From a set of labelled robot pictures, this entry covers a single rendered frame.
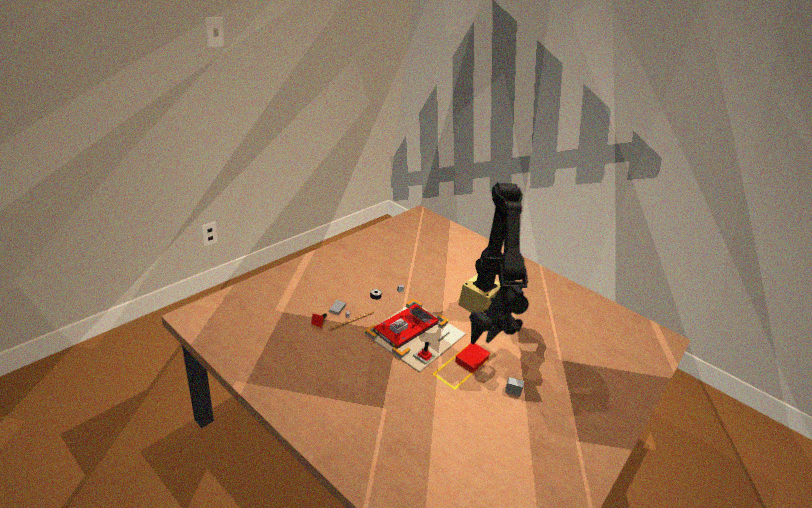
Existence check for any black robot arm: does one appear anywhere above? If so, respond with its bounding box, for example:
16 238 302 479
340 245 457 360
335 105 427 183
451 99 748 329
473 183 529 335

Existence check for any white rectangular block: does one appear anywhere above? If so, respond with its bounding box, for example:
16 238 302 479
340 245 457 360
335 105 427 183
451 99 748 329
329 300 346 315

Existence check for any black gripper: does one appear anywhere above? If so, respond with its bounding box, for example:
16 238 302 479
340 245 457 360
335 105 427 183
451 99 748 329
469 296 511 345

